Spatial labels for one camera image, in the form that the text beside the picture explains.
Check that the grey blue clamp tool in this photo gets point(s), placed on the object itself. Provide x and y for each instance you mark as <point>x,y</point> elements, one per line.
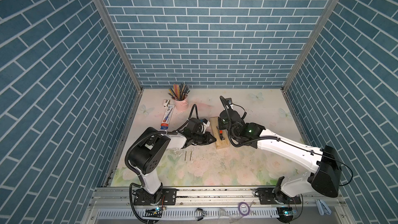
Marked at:
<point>323,208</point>

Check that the pink metal pencil bucket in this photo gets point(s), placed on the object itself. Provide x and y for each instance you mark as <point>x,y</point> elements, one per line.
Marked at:
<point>182,105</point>

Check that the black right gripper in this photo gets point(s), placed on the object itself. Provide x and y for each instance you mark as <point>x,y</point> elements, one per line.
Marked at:
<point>220,122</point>

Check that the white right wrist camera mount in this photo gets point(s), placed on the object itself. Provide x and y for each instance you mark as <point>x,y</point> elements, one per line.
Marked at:
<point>229,101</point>

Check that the aluminium corner post left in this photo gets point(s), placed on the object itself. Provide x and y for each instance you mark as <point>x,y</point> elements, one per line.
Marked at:
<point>101,8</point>

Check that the red black claw hammer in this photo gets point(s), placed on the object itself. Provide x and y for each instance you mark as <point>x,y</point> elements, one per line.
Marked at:
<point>220,133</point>

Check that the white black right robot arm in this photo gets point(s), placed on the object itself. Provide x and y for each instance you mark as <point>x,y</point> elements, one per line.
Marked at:
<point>323,166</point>

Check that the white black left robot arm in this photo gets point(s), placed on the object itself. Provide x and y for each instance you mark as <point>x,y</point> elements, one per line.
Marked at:
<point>146,153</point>

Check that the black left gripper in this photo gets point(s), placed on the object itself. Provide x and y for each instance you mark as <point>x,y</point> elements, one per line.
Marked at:
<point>206,136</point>

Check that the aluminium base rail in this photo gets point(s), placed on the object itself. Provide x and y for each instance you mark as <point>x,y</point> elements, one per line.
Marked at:
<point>190,203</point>

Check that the aluminium corner post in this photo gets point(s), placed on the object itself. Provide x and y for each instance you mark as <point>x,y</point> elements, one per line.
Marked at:
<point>329,7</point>
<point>101,8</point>

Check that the aluminium corner post right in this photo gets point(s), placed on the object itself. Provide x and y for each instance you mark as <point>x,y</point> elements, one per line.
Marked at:
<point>329,7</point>

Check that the light wooden nail block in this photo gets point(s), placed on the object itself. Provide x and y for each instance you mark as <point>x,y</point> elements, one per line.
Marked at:
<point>219,144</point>

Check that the white blue pencil box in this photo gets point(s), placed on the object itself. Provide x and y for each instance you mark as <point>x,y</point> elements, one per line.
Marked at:
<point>167,117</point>

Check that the bundle of coloured pencils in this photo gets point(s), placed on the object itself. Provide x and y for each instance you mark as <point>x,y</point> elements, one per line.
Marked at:
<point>179,92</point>

